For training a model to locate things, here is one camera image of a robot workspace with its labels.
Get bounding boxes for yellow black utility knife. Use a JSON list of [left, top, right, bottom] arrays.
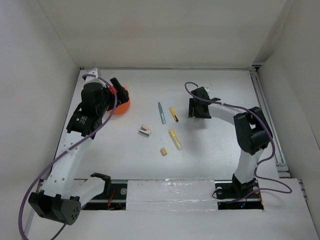
[[169, 107, 179, 122]]

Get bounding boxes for thick yellow highlighter marker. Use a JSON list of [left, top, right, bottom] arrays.
[[168, 129, 182, 151]]

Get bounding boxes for small tan eraser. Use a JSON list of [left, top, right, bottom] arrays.
[[160, 148, 168, 156]]

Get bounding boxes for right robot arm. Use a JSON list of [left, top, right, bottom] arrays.
[[187, 86, 273, 200]]

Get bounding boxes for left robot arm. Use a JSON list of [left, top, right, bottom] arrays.
[[28, 74, 130, 225]]

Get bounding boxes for orange round organizer container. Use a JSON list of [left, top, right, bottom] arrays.
[[107, 86, 131, 115]]

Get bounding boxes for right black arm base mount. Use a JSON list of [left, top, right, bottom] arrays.
[[212, 179, 264, 211]]

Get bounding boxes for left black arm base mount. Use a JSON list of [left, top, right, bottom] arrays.
[[82, 179, 128, 211]]

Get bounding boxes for aluminium frame rail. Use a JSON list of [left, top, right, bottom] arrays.
[[248, 63, 293, 194]]

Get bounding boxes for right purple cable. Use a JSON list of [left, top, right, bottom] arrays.
[[184, 81, 293, 203]]

